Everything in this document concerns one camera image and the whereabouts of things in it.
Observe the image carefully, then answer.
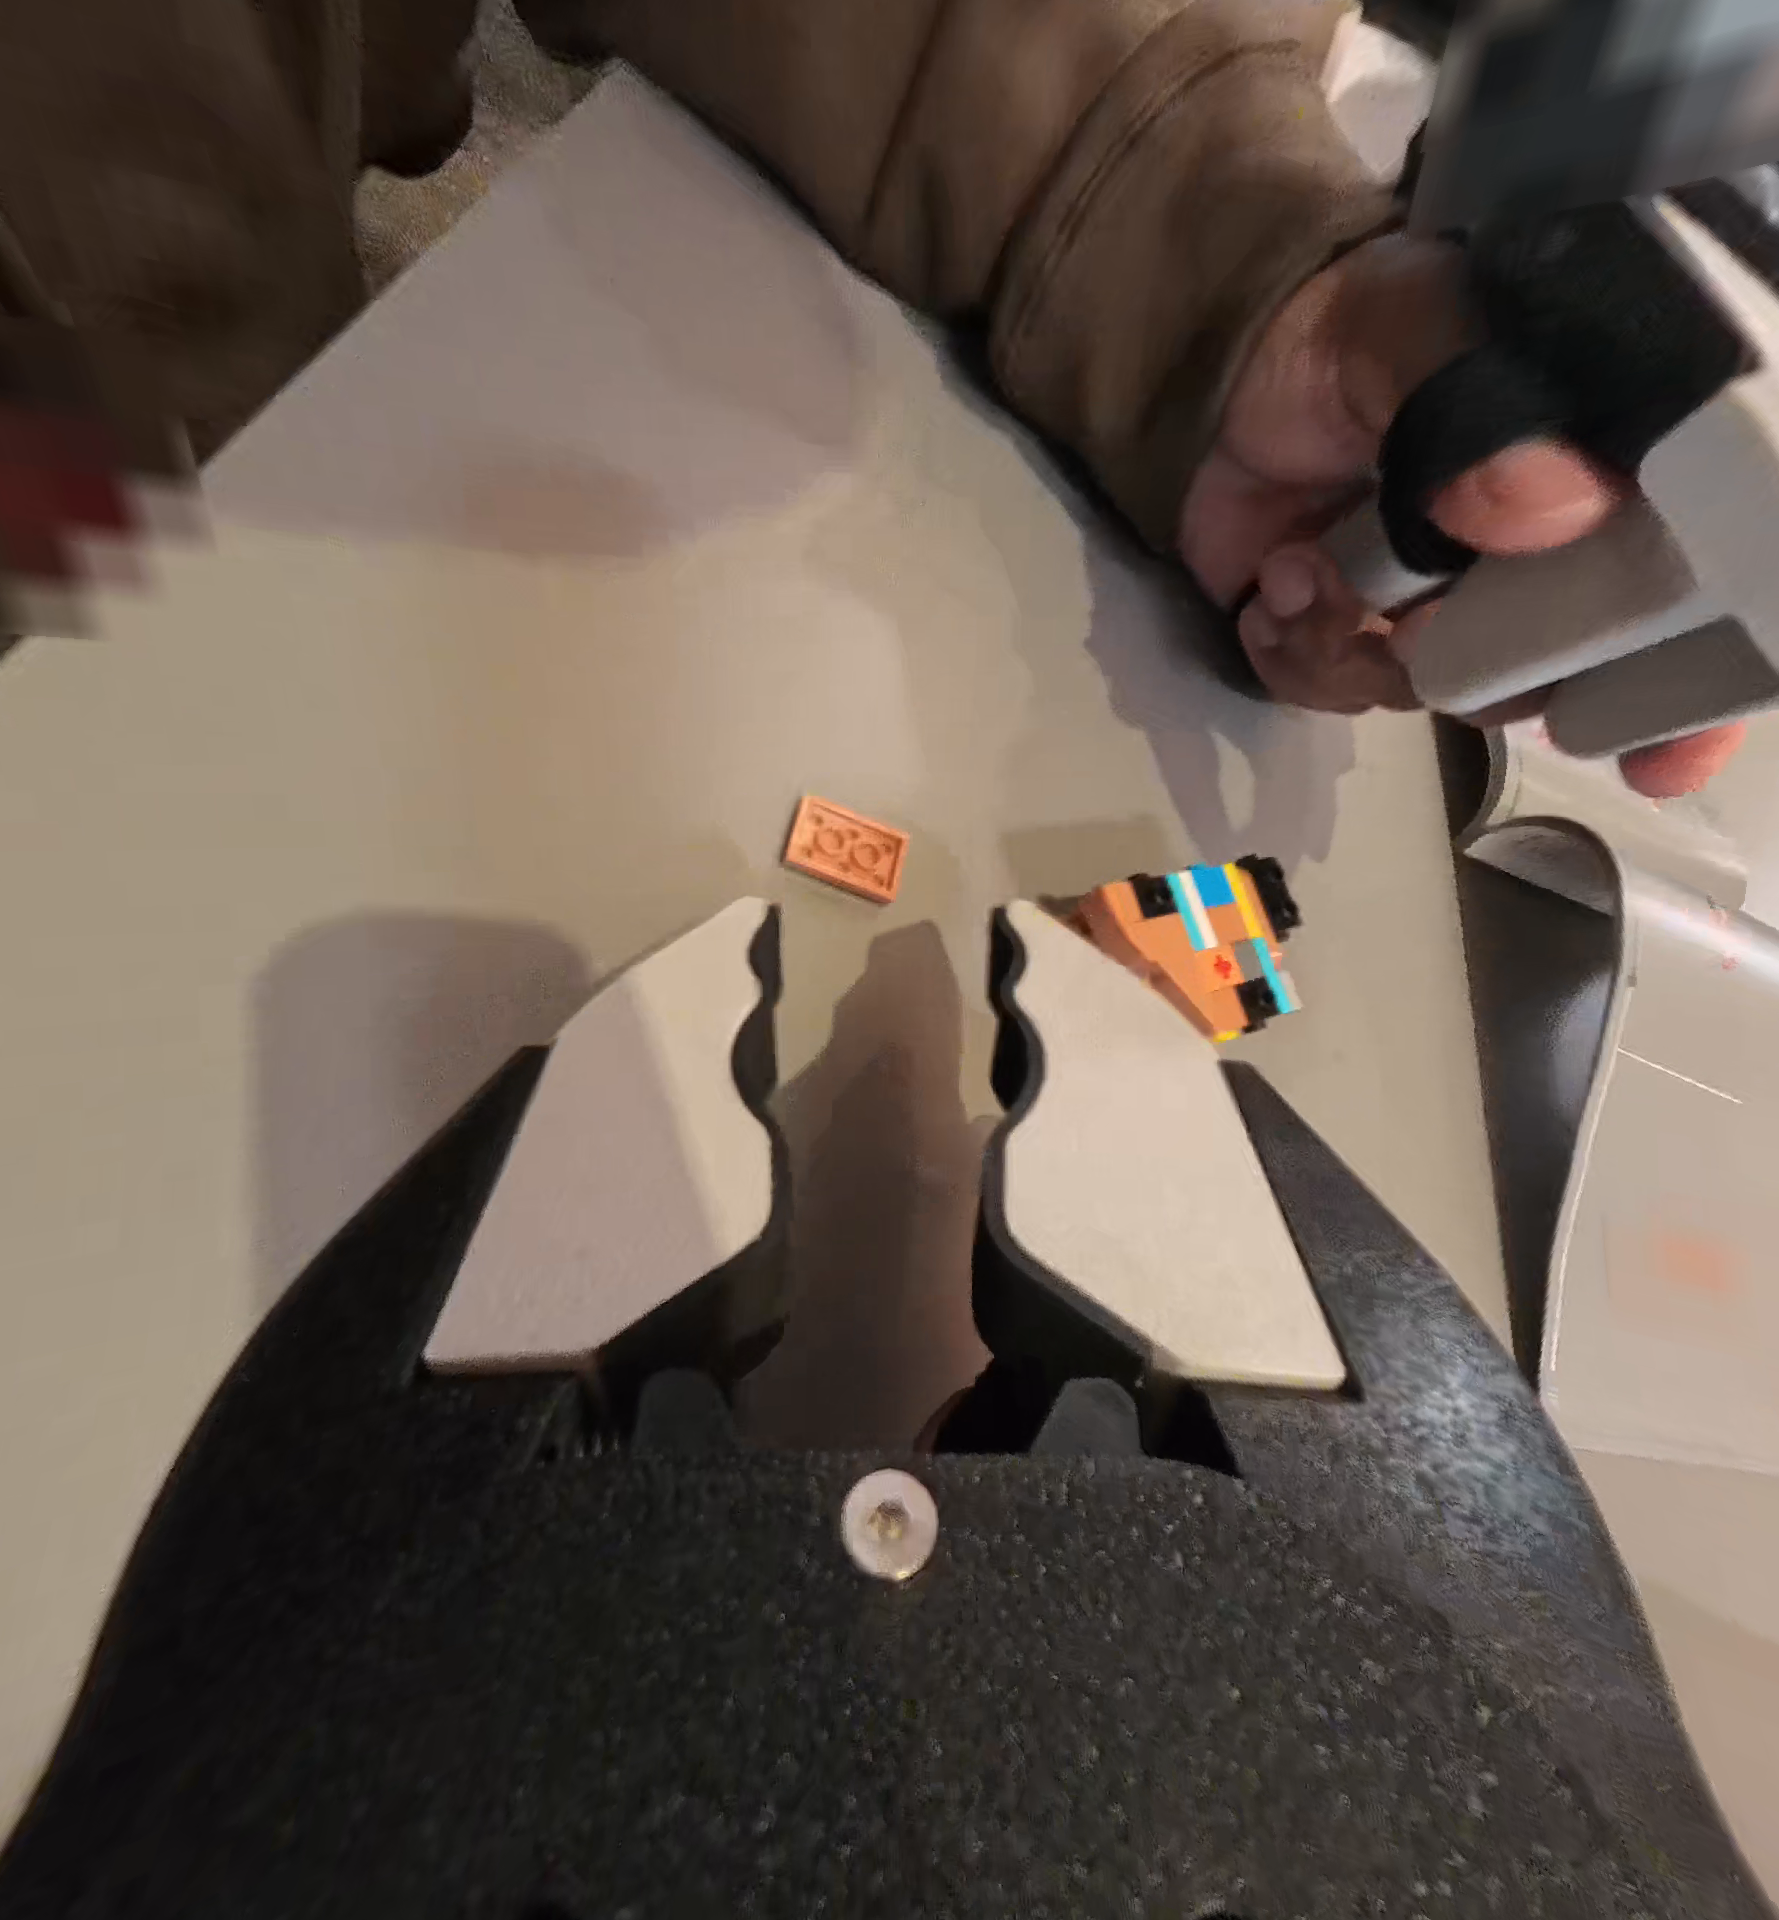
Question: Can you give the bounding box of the grey instruction booklet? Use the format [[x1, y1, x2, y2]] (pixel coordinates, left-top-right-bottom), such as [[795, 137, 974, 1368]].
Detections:
[[1437, 194, 1779, 1479]]

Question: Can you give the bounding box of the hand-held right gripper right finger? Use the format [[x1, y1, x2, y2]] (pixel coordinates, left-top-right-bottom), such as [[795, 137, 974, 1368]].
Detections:
[[972, 900, 1349, 1398]]

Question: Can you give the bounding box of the multicolour toy brick model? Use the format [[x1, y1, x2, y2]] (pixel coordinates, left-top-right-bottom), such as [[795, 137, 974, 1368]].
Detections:
[[1045, 854, 1308, 1043]]

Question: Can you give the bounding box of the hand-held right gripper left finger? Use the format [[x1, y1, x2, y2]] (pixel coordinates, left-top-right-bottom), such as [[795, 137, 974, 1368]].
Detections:
[[421, 897, 794, 1375]]

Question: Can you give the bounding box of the brown toy brick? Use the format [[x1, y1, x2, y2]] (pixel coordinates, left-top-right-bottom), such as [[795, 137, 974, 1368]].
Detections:
[[782, 795, 912, 909]]

